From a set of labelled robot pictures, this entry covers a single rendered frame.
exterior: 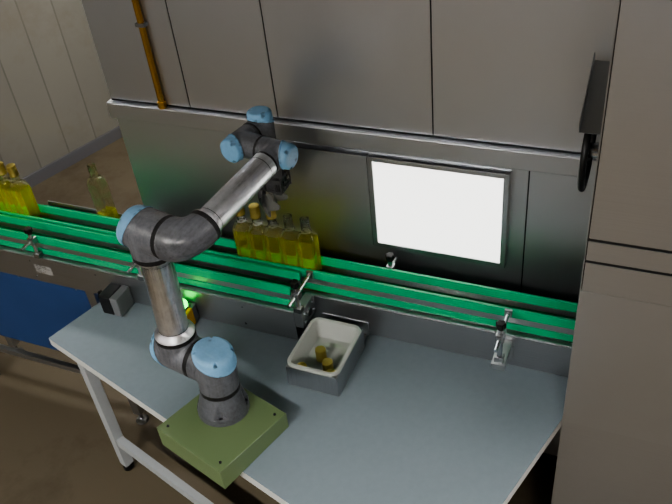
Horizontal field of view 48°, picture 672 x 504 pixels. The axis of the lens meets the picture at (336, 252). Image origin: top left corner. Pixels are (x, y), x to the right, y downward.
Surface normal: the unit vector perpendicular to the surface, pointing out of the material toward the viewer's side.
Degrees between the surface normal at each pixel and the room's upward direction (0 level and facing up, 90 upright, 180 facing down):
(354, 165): 90
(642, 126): 90
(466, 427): 0
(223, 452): 4
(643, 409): 90
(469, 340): 90
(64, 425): 0
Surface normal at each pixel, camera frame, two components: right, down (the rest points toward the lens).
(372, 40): -0.38, 0.60
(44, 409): -0.10, -0.78
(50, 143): 0.77, 0.33
